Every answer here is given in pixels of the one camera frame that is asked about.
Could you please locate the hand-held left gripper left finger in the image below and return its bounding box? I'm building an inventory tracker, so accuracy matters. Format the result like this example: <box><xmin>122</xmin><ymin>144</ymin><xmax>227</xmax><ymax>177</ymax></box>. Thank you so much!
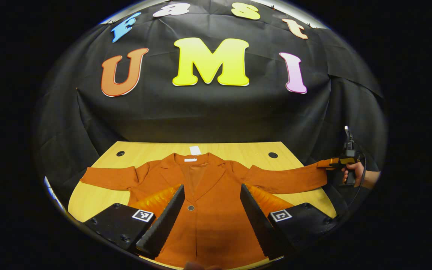
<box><xmin>82</xmin><ymin>184</ymin><xmax>186</xmax><ymax>260</ymax></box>

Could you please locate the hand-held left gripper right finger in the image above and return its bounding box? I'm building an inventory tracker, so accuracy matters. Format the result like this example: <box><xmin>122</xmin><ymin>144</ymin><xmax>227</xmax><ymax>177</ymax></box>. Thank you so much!
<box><xmin>240</xmin><ymin>183</ymin><xmax>338</xmax><ymax>261</ymax></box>

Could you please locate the orange jacket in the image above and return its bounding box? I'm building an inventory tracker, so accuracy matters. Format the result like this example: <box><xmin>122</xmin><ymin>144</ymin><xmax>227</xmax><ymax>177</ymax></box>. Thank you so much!
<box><xmin>80</xmin><ymin>152</ymin><xmax>329</xmax><ymax>269</ymax></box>

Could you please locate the black backdrop cloth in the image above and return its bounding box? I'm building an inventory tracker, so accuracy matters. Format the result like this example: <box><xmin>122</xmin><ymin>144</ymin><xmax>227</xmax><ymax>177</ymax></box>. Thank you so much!
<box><xmin>32</xmin><ymin>0</ymin><xmax>389</xmax><ymax>225</ymax></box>

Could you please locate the row of black cloth clips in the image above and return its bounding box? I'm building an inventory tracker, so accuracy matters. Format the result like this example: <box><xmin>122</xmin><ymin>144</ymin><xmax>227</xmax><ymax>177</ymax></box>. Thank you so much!
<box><xmin>270</xmin><ymin>4</ymin><xmax>312</xmax><ymax>29</ymax></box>

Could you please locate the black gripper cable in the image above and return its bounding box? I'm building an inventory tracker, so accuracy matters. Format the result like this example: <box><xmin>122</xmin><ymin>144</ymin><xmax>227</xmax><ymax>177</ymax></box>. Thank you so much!
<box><xmin>349</xmin><ymin>148</ymin><xmax>367</xmax><ymax>207</ymax></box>

